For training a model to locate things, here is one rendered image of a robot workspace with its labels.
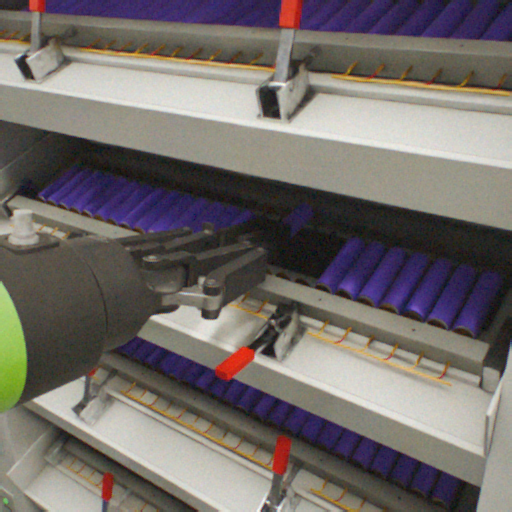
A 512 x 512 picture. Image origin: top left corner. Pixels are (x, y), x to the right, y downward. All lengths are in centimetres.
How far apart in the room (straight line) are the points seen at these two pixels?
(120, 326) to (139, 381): 38
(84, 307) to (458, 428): 27
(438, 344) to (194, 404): 32
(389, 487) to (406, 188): 32
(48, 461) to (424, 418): 66
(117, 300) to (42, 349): 6
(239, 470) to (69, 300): 38
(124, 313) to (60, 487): 63
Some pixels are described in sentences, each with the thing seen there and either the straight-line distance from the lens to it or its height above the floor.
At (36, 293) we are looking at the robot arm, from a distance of 34.
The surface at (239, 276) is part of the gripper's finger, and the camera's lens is 44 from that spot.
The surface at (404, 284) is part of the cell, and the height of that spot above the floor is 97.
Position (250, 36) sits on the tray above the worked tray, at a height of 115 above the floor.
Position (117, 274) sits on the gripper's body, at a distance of 38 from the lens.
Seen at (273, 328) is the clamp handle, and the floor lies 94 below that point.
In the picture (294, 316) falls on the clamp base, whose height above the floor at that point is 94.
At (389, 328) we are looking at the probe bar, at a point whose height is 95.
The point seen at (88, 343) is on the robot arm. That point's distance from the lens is 36.
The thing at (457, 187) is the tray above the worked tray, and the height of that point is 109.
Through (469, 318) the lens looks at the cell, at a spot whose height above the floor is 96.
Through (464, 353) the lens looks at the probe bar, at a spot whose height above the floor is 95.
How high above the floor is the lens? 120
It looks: 26 degrees down
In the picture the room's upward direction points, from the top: straight up
